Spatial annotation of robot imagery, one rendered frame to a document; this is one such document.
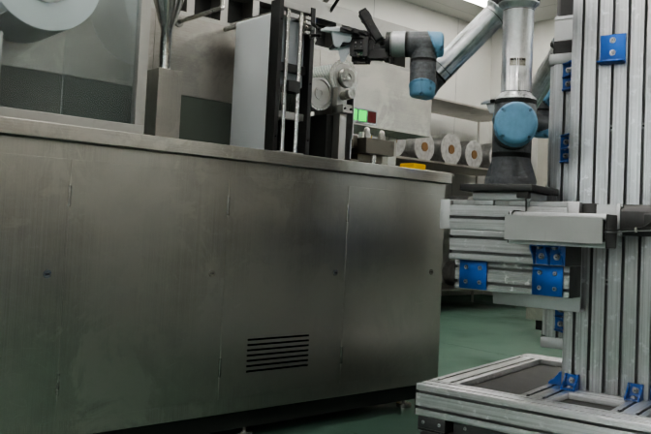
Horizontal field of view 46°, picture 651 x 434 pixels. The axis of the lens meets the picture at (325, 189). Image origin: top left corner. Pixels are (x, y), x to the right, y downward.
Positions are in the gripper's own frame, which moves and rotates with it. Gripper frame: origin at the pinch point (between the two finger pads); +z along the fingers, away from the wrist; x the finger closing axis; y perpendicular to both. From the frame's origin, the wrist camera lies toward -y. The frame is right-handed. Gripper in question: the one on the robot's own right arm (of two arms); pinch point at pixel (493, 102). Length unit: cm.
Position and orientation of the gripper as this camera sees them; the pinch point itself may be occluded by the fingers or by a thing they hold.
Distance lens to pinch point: 337.8
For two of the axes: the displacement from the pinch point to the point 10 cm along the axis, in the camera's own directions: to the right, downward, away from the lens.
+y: 0.7, 10.0, 0.1
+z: -4.7, 0.2, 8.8
